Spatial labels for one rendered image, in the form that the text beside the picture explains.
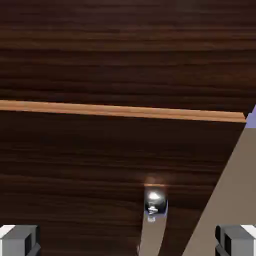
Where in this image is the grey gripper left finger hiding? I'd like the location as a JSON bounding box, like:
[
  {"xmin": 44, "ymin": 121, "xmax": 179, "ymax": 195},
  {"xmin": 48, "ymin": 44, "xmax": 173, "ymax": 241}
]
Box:
[{"xmin": 0, "ymin": 224, "xmax": 42, "ymax": 256}]

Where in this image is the dark wood cabinet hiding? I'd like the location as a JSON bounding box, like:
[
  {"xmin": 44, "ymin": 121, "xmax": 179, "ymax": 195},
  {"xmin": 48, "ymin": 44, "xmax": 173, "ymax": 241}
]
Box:
[{"xmin": 0, "ymin": 0, "xmax": 256, "ymax": 256}]

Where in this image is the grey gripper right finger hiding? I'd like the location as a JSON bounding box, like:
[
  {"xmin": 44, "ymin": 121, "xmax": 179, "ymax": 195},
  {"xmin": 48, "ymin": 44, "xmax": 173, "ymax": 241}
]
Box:
[{"xmin": 214, "ymin": 224, "xmax": 256, "ymax": 256}]

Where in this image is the dark wood cabinet door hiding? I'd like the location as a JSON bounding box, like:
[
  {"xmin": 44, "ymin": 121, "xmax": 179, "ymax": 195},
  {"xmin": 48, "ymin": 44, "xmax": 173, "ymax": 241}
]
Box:
[
  {"xmin": 0, "ymin": 110, "xmax": 246, "ymax": 256},
  {"xmin": 0, "ymin": 0, "xmax": 256, "ymax": 116}
]

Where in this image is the shiny curved metal handle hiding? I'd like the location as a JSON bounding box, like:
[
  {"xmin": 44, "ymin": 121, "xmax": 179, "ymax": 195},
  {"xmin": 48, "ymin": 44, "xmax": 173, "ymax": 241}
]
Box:
[{"xmin": 136, "ymin": 182, "xmax": 169, "ymax": 256}]

